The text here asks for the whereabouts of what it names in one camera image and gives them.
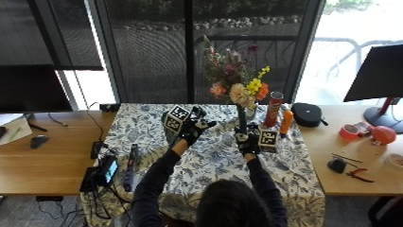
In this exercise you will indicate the person's right hand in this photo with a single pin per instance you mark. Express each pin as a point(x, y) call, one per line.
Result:
point(247, 142)

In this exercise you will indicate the person's left hand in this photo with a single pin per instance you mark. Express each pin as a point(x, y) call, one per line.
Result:
point(192, 129)

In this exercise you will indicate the bouquet of mixed flowers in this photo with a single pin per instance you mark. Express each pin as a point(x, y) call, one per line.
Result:
point(237, 85)

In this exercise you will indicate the white marker cube on left glove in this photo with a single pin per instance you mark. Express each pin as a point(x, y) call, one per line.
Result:
point(176, 118)

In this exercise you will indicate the white marker cube on glove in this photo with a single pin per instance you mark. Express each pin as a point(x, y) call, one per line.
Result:
point(176, 118)
point(268, 139)

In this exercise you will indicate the white marker cube on right glove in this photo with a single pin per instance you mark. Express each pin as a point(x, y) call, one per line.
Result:
point(268, 139)

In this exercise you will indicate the glass vase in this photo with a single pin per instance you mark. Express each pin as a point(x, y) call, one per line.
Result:
point(251, 112)

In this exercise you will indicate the red cylindrical snack can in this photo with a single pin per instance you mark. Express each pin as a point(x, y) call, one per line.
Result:
point(273, 108)

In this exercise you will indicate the orange bottle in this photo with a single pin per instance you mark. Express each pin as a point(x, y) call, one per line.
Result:
point(286, 122)

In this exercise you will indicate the blue floral tablecloth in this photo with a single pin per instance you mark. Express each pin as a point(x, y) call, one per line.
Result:
point(209, 164)

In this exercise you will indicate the black zippered case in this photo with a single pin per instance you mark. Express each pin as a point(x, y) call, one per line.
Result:
point(306, 114)

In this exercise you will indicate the black box on table edge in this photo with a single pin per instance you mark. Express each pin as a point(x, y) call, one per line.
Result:
point(110, 107)

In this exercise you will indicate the the person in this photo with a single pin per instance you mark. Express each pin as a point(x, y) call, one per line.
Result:
point(235, 201)

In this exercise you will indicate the black handheld tool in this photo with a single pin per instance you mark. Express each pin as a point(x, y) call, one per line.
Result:
point(131, 167)

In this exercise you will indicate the small black device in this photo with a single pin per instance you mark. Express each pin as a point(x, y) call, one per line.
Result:
point(337, 165)

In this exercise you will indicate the red tape roll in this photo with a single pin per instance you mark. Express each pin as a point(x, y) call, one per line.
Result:
point(349, 131)

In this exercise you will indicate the black power adapter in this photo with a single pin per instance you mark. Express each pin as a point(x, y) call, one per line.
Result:
point(96, 149)

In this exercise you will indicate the smartphone with lit screen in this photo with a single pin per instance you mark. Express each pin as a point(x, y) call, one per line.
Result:
point(111, 170)

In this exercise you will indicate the orange ball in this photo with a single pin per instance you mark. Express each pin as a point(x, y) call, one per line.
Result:
point(384, 135)

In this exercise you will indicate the black flat box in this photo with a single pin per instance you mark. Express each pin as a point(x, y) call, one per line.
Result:
point(90, 179)

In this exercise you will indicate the black computer monitor with red stand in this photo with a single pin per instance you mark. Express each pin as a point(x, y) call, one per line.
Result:
point(378, 85)

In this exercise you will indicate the white tape roll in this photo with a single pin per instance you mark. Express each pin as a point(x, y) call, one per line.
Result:
point(396, 160)

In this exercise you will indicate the black computer mouse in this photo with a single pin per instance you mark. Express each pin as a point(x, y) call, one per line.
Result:
point(39, 141)

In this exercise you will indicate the white paper with green pen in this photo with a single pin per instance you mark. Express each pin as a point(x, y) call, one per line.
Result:
point(12, 130)

